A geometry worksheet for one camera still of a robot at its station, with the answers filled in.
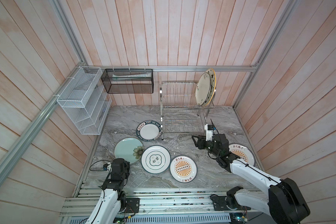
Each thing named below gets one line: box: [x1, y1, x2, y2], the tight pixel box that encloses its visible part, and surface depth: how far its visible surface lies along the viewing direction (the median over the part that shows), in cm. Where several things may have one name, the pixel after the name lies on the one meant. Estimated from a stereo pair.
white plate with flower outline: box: [140, 145, 172, 175], surface depth 92 cm
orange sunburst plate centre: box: [174, 159, 192, 178], surface depth 88 cm
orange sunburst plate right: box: [228, 142, 256, 167], surface depth 95 cm
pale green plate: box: [114, 137, 145, 164], surface depth 95 cm
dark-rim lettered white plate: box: [136, 119, 162, 142], surface depth 106 cm
